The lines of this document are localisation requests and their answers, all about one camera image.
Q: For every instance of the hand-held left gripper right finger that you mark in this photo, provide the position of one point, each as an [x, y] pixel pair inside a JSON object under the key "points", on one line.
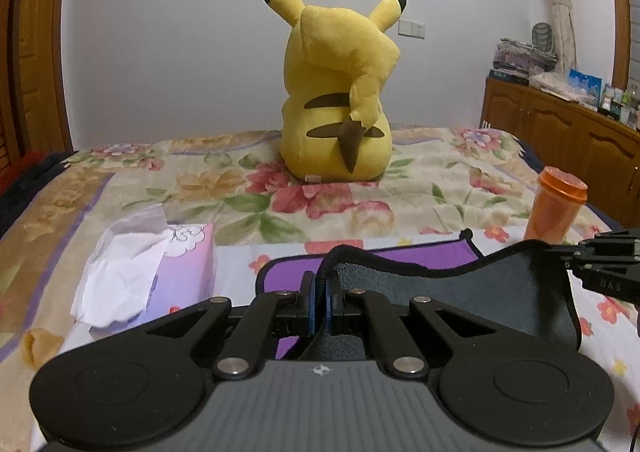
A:
{"points": [[330, 304]]}

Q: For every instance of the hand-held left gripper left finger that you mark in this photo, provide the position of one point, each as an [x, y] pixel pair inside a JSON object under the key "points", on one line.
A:
{"points": [[311, 304]]}

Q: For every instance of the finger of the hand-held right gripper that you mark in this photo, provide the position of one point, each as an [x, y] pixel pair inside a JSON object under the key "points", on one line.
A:
{"points": [[612, 244], [607, 279]]}

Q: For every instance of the grey and purple towel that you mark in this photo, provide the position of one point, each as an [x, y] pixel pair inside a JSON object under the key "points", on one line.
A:
{"points": [[500, 282]]}

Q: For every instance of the orange plastic bottle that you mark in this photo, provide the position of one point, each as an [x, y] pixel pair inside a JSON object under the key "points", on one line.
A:
{"points": [[552, 212]]}

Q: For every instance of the wooden cabinet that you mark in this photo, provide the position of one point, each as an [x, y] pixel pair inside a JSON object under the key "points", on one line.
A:
{"points": [[560, 132]]}

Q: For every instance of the pink tissue box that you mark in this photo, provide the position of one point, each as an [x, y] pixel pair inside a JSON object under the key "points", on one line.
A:
{"points": [[185, 272]]}

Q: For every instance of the group of small bottles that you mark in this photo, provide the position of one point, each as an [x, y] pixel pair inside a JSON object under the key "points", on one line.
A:
{"points": [[622, 104]]}

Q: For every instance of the floral blanket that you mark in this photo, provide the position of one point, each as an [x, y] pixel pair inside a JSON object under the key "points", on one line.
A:
{"points": [[225, 192]]}

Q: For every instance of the blue picture card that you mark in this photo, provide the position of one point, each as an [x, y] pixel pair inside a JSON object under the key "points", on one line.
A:
{"points": [[585, 87]]}

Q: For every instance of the white tissue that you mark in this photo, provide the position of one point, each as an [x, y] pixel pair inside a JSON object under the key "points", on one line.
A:
{"points": [[120, 277]]}

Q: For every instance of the stack of books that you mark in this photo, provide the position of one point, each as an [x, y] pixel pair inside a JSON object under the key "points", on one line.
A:
{"points": [[522, 59]]}

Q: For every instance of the yellow plush toy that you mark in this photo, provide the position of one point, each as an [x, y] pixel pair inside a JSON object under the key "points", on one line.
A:
{"points": [[332, 97]]}

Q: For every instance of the grey ridged ornament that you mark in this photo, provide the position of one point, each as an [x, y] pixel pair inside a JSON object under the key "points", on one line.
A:
{"points": [[542, 36]]}

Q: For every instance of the wooden door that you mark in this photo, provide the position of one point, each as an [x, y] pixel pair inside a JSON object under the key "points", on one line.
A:
{"points": [[30, 57]]}

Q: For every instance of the wooden window frame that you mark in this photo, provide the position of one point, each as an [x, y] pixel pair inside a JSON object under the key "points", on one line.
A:
{"points": [[620, 7]]}

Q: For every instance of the white wall switch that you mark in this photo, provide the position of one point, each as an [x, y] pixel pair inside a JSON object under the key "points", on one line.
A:
{"points": [[411, 29]]}

